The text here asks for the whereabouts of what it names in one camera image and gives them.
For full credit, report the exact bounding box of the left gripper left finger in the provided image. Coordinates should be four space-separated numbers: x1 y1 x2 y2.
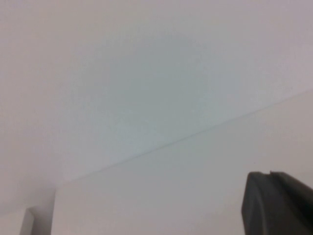
241 171 273 235

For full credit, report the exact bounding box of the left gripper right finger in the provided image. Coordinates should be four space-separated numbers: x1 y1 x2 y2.
268 171 313 235

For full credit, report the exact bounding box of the white rectangular bar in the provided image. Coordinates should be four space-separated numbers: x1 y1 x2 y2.
19 207 36 235

